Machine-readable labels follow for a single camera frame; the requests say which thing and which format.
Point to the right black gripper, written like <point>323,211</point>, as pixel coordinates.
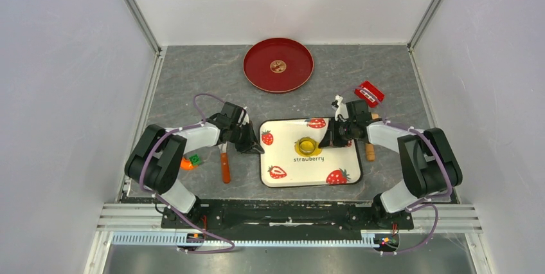
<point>331,139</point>

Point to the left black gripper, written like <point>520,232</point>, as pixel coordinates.
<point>255,147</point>

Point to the yellow dough lump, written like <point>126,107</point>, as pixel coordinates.
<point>317,151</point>

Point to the metal spatula orange handle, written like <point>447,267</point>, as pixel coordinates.
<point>226,175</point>

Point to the white strawberry tray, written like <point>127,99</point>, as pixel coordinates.
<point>282,167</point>

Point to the wooden roller with handle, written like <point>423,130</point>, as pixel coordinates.
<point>369,148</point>

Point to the round metal cookie cutter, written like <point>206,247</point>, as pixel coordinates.
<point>306,146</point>

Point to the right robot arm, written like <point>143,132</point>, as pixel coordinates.
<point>429,167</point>

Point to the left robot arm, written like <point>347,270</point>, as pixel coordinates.
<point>155,161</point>

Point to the green toy brick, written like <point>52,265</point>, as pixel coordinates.
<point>195,160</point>

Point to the red toy block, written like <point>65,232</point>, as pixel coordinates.
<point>371,94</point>

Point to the orange arch toy block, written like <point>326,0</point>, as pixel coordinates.
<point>186,164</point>

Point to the round red tray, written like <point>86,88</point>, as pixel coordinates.
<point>278,65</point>

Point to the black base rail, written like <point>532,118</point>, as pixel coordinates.
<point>293,220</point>

